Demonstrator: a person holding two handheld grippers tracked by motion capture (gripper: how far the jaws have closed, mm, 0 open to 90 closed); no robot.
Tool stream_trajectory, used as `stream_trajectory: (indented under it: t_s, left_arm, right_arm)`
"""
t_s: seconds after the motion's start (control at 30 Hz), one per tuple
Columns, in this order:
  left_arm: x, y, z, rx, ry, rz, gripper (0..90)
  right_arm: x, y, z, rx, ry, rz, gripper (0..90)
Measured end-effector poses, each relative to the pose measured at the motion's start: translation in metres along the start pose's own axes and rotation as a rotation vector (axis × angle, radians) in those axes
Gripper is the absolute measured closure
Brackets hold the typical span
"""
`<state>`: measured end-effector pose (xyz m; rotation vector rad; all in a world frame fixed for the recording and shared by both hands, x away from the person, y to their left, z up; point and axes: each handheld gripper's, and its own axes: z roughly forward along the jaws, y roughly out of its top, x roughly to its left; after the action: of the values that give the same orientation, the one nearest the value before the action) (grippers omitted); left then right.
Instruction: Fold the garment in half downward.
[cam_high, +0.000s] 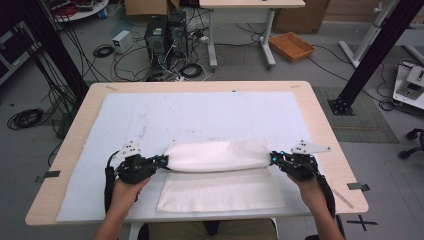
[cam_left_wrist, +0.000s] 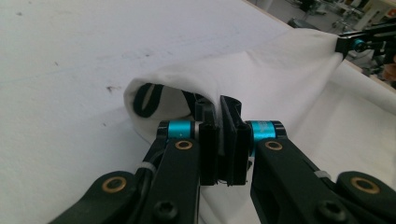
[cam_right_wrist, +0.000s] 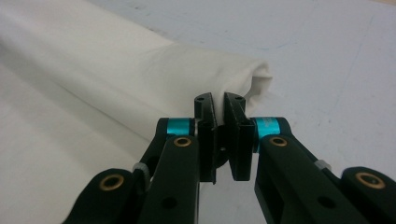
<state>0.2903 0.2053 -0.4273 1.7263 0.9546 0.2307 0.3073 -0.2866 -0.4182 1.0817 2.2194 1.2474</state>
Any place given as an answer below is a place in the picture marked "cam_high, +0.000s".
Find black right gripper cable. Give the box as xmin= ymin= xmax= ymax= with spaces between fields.
xmin=314 ymin=172 xmax=338 ymax=221

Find white table mat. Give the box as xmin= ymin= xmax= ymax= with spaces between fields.
xmin=55 ymin=91 xmax=329 ymax=223

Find black equipment rack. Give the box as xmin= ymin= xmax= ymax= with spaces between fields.
xmin=0 ymin=19 xmax=45 ymax=85

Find person's legs in khaki trousers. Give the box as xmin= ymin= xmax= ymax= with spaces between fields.
xmin=146 ymin=218 xmax=280 ymax=240

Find white machine base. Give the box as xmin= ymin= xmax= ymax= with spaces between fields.
xmin=392 ymin=63 xmax=424 ymax=111

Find orange wicker basket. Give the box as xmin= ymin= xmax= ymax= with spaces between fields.
xmin=268 ymin=31 xmax=316 ymax=64

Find open cardboard box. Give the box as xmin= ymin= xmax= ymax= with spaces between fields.
xmin=124 ymin=0 xmax=181 ymax=18

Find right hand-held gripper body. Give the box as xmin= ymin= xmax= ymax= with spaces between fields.
xmin=281 ymin=139 xmax=332 ymax=182

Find round white table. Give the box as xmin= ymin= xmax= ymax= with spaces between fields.
xmin=49 ymin=0 xmax=110 ymax=23

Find grey floor mat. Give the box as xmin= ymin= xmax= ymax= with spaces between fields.
xmin=313 ymin=86 xmax=400 ymax=145

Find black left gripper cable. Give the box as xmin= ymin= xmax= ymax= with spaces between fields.
xmin=103 ymin=150 xmax=122 ymax=214

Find person's right hand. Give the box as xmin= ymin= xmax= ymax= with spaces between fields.
xmin=288 ymin=175 xmax=330 ymax=216

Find black tape strip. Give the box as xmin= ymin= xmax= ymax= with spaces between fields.
xmin=34 ymin=170 xmax=62 ymax=184
xmin=346 ymin=182 xmax=371 ymax=192

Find white metal stand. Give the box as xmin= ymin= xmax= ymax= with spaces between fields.
xmin=338 ymin=0 xmax=395 ymax=69

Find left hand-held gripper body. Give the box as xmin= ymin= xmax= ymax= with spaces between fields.
xmin=113 ymin=140 xmax=160 ymax=185

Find person's left hand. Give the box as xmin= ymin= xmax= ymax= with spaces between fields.
xmin=109 ymin=177 xmax=152 ymax=216

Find light wooden table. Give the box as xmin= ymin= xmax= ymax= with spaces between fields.
xmin=24 ymin=80 xmax=369 ymax=227

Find black tape cross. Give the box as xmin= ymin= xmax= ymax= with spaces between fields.
xmin=346 ymin=214 xmax=379 ymax=232

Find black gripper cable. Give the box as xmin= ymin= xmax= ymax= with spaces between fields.
xmin=314 ymin=172 xmax=338 ymax=221
xmin=103 ymin=150 xmax=122 ymax=214

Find large closed cardboard box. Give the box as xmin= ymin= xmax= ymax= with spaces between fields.
xmin=273 ymin=0 xmax=331 ymax=35

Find coiled black cable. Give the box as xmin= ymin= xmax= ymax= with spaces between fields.
xmin=92 ymin=44 xmax=116 ymax=59
xmin=7 ymin=108 xmax=45 ymax=131
xmin=179 ymin=63 xmax=204 ymax=80

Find white power supply box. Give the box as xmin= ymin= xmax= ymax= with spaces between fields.
xmin=112 ymin=29 xmax=134 ymax=55

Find white tank top black trim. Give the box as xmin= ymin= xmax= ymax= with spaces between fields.
xmin=156 ymin=139 xmax=286 ymax=213

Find wooden desk with white legs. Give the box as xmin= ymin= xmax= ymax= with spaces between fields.
xmin=199 ymin=0 xmax=306 ymax=70

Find black metal post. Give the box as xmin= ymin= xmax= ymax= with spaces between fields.
xmin=328 ymin=0 xmax=424 ymax=116
xmin=19 ymin=0 xmax=90 ymax=102

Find black computer tower green sticker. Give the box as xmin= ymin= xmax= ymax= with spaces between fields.
xmin=144 ymin=16 xmax=169 ymax=73

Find black office chair base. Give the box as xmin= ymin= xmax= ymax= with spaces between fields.
xmin=398 ymin=128 xmax=424 ymax=160

